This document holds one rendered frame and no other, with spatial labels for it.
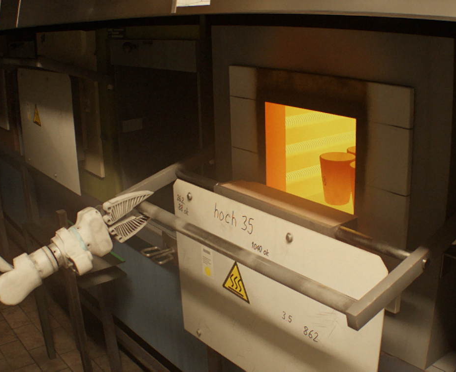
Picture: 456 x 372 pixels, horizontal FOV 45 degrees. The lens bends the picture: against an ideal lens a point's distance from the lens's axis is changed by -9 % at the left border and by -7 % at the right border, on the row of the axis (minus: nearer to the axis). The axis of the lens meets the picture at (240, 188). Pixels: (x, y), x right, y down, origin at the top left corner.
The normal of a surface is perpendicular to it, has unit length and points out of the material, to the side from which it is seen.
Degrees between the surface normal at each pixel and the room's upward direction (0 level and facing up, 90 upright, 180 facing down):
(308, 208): 0
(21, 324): 0
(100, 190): 90
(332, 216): 0
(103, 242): 89
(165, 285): 90
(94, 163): 90
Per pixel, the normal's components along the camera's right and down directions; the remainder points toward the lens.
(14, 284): 0.69, 0.07
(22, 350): -0.03, -0.95
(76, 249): -0.14, -0.83
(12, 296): 0.62, 0.28
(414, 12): -0.77, 0.04
